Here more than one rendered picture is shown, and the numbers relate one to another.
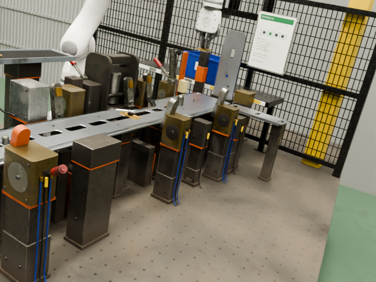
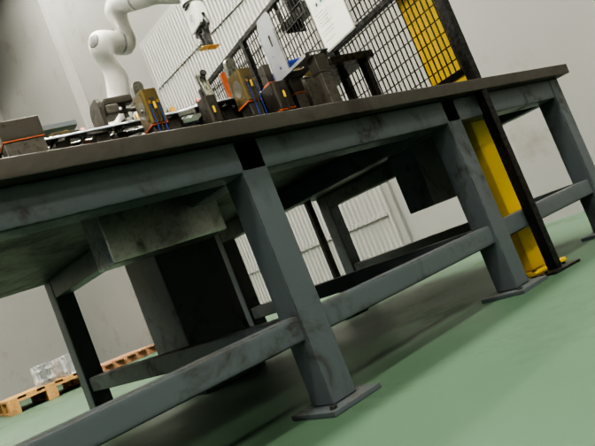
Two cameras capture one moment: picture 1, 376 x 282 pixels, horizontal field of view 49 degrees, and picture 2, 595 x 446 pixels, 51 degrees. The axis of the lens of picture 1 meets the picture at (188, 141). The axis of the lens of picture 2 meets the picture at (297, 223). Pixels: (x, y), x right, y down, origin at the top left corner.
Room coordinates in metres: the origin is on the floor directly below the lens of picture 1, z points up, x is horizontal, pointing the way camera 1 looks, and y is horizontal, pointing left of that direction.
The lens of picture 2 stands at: (-0.14, -1.19, 0.33)
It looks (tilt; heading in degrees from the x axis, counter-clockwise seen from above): 4 degrees up; 29
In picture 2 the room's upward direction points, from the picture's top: 22 degrees counter-clockwise
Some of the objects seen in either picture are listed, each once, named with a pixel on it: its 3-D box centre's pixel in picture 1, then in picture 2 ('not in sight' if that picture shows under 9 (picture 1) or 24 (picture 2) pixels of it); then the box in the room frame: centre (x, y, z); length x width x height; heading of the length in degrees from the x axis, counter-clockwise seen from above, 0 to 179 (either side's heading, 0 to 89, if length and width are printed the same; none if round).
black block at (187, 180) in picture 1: (199, 154); (222, 136); (1.64, -0.06, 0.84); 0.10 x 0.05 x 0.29; 61
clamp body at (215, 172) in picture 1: (222, 144); (258, 117); (1.75, -0.16, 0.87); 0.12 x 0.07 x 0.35; 61
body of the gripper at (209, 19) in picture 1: (210, 19); (197, 16); (1.90, 0.01, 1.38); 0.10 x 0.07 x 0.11; 61
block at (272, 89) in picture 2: (231, 144); (289, 119); (1.87, -0.21, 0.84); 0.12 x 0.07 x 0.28; 61
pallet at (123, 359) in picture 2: not in sight; (116, 362); (5.72, 5.35, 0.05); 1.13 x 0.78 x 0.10; 70
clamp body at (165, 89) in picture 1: (159, 115); not in sight; (1.99, 0.16, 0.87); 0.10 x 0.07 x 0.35; 61
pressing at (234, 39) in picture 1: (229, 64); (274, 55); (2.13, -0.13, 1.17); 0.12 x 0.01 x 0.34; 61
